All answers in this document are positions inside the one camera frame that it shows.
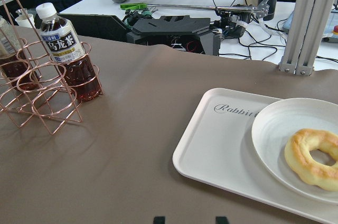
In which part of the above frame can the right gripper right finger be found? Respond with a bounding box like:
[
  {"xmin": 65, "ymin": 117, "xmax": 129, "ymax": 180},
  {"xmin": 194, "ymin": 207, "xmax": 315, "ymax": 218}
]
[{"xmin": 215, "ymin": 216, "xmax": 229, "ymax": 224}]

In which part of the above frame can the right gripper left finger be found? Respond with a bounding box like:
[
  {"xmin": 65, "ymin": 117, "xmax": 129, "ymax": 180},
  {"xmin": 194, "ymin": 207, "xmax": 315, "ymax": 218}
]
[{"xmin": 153, "ymin": 216, "xmax": 165, "ymax": 224}]

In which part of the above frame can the cream serving tray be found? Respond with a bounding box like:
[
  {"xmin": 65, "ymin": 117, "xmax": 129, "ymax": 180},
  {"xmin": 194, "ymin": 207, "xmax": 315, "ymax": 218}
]
[{"xmin": 172, "ymin": 88, "xmax": 337, "ymax": 223}]

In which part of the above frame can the right tea bottle in rack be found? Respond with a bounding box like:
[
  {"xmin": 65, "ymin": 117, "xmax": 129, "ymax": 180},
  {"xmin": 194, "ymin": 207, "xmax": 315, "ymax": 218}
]
[{"xmin": 36, "ymin": 3, "xmax": 101, "ymax": 101}]

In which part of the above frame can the back left tea bottle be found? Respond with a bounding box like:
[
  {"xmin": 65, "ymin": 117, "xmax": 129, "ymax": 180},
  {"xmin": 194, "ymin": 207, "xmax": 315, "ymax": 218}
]
[{"xmin": 1, "ymin": 16, "xmax": 29, "ymax": 87}]

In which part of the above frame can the glazed donut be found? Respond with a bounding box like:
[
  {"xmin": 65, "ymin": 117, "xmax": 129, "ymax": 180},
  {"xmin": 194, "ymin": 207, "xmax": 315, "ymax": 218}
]
[{"xmin": 284, "ymin": 128, "xmax": 337, "ymax": 191}]

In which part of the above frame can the white round plate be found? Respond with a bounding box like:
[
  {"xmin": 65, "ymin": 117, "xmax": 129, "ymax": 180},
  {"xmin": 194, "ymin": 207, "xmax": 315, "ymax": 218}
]
[{"xmin": 251, "ymin": 98, "xmax": 337, "ymax": 205}]

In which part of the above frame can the black laser cut device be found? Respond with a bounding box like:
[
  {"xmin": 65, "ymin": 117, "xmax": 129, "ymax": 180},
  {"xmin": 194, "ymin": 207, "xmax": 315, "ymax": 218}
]
[{"xmin": 60, "ymin": 14, "xmax": 221, "ymax": 56}]

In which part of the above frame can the reacher grabber tool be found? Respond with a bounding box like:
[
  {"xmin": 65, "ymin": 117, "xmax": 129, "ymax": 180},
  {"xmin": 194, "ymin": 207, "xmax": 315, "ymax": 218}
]
[{"xmin": 120, "ymin": 0, "xmax": 282, "ymax": 36}]

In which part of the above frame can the left teach pendant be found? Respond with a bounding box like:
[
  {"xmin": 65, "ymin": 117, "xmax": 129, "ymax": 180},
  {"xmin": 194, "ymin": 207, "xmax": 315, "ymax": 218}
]
[{"xmin": 282, "ymin": 10, "xmax": 338, "ymax": 43}]

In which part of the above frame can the copper wire bottle rack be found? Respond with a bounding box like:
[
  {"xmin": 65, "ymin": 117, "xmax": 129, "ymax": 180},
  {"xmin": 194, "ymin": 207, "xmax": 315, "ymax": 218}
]
[{"xmin": 0, "ymin": 0, "xmax": 104, "ymax": 136}]

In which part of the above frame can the aluminium frame post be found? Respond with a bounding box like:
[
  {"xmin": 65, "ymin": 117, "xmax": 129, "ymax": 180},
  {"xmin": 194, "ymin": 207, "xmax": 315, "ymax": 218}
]
[{"xmin": 279, "ymin": 0, "xmax": 334, "ymax": 76}]

